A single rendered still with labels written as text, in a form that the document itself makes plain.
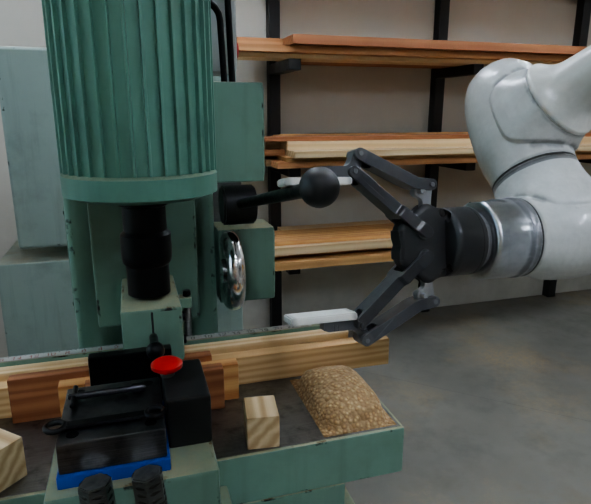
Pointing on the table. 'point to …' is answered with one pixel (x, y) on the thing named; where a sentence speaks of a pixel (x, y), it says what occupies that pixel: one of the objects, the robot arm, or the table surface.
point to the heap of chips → (340, 400)
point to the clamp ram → (122, 366)
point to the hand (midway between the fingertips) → (295, 252)
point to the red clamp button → (166, 364)
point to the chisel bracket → (153, 320)
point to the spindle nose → (146, 250)
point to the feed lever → (229, 195)
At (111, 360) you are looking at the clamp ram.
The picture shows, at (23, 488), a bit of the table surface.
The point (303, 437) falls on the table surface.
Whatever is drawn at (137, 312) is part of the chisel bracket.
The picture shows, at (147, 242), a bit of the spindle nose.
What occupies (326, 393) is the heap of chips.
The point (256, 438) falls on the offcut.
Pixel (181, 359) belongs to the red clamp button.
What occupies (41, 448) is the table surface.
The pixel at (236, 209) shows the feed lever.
